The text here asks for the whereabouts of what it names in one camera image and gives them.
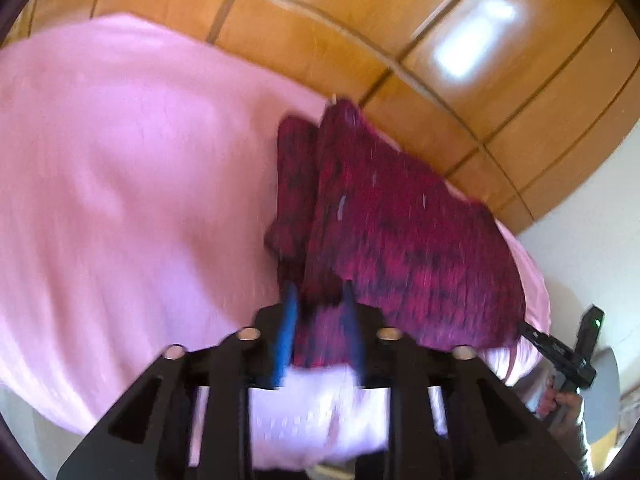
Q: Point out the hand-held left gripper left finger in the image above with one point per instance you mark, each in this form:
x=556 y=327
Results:
x=285 y=330

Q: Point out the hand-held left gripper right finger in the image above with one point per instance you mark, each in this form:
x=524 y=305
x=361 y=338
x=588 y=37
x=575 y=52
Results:
x=352 y=330

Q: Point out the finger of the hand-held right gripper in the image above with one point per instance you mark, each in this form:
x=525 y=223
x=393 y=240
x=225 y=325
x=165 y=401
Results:
x=542 y=342

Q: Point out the red black patterned garment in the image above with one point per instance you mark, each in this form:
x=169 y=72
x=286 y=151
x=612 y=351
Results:
x=400 y=230

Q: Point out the person's right forearm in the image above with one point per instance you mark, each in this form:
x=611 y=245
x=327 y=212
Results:
x=582 y=447

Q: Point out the person's right hand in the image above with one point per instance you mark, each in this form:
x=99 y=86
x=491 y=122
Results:
x=562 y=402

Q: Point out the pink bed sheet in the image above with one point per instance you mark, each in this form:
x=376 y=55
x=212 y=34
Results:
x=125 y=185

